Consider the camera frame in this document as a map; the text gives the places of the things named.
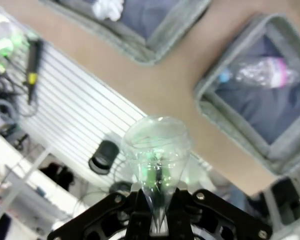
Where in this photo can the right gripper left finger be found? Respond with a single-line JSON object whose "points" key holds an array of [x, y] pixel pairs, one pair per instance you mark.
{"points": [[102, 212]]}

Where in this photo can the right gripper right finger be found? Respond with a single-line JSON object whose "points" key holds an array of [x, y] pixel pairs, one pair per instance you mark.
{"points": [[215, 212]]}

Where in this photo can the clear plastic cup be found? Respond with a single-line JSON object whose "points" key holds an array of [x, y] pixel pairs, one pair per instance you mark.
{"points": [[155, 135]]}

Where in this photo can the clear bottle blue cap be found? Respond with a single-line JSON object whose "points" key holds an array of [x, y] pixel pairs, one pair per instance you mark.
{"points": [[260, 72]]}

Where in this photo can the white paper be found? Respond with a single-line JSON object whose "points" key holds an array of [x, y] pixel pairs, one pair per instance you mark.
{"points": [[107, 8]]}

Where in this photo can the grey fabric basket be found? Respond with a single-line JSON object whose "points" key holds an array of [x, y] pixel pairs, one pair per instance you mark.
{"points": [[130, 45], [230, 120]]}

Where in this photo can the black device yellow label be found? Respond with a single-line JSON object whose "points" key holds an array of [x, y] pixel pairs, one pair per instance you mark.
{"points": [[32, 62]]}

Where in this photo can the white slotted base plate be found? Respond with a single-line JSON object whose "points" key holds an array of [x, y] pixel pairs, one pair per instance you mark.
{"points": [[72, 100]]}

